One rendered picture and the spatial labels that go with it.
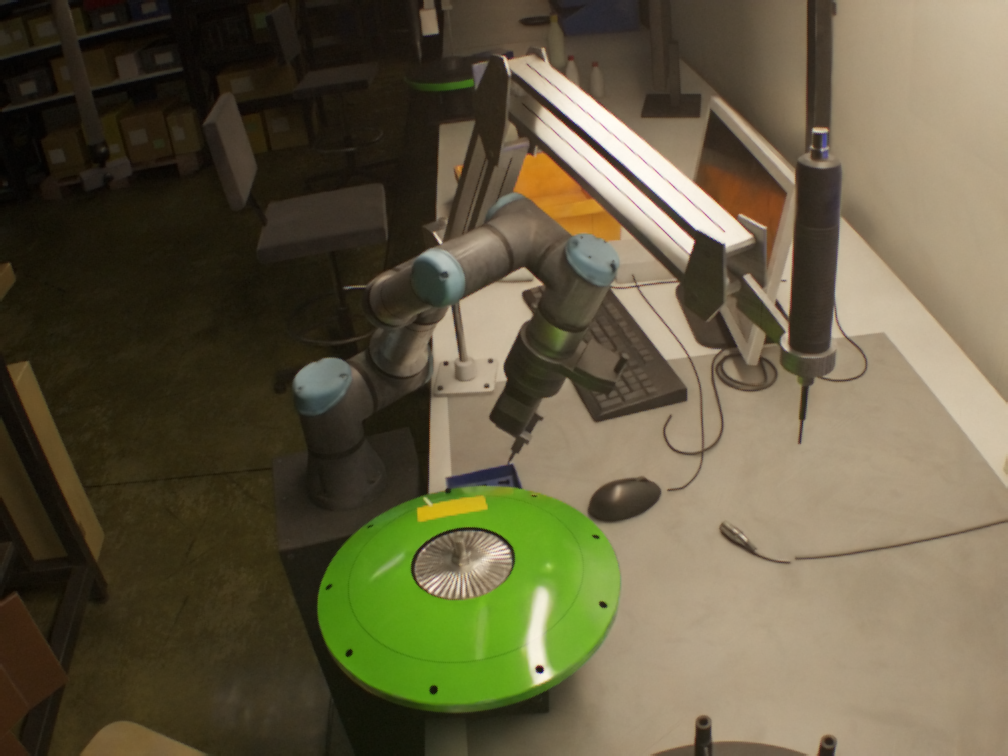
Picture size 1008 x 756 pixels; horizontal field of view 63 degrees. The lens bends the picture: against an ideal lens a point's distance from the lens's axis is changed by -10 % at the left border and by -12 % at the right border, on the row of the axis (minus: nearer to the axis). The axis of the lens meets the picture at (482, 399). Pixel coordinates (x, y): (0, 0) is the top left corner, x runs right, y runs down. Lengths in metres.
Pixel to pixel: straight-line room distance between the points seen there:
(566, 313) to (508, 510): 0.22
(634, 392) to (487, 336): 0.35
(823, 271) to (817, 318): 0.04
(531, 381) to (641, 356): 0.46
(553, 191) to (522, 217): 1.20
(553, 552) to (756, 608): 0.29
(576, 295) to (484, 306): 0.76
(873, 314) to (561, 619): 1.01
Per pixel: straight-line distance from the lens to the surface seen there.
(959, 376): 1.57
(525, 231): 1.00
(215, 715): 2.33
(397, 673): 0.86
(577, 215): 1.88
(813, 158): 0.72
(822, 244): 0.73
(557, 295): 0.99
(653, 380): 1.44
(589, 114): 0.96
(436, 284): 0.95
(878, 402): 1.46
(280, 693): 2.31
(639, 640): 1.07
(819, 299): 0.76
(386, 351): 1.32
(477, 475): 1.29
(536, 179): 2.20
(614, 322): 1.59
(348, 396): 1.32
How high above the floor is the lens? 1.72
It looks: 34 degrees down
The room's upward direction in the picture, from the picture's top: 8 degrees counter-clockwise
